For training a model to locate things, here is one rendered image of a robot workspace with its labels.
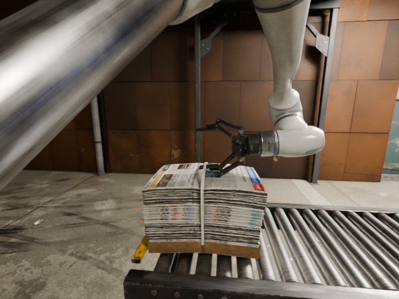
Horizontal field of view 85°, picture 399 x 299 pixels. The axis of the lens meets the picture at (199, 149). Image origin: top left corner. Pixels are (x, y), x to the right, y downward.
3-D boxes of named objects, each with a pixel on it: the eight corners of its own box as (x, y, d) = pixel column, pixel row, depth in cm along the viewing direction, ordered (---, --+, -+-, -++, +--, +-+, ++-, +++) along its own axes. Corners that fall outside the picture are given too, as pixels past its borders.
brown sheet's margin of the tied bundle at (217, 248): (209, 253, 70) (210, 242, 69) (211, 210, 98) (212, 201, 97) (259, 259, 69) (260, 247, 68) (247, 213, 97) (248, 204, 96)
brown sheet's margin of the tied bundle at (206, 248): (193, 253, 71) (193, 241, 70) (200, 210, 99) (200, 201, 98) (212, 253, 70) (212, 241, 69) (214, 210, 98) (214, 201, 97)
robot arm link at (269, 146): (278, 159, 72) (260, 159, 73) (272, 152, 81) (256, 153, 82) (278, 131, 70) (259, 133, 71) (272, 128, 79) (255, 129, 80)
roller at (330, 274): (333, 303, 60) (335, 288, 59) (285, 216, 106) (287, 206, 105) (352, 305, 60) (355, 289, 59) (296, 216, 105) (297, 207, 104)
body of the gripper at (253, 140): (259, 133, 72) (231, 135, 73) (260, 158, 73) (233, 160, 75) (256, 130, 79) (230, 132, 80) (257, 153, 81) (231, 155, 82)
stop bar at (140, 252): (130, 263, 68) (129, 258, 68) (165, 201, 110) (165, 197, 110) (140, 264, 68) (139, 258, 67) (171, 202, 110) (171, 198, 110)
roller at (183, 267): (181, 272, 63) (191, 285, 64) (198, 200, 109) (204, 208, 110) (168, 280, 64) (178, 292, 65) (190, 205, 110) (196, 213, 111)
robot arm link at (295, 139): (276, 164, 77) (269, 134, 84) (322, 161, 75) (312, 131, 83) (281, 146, 68) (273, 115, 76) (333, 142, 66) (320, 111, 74)
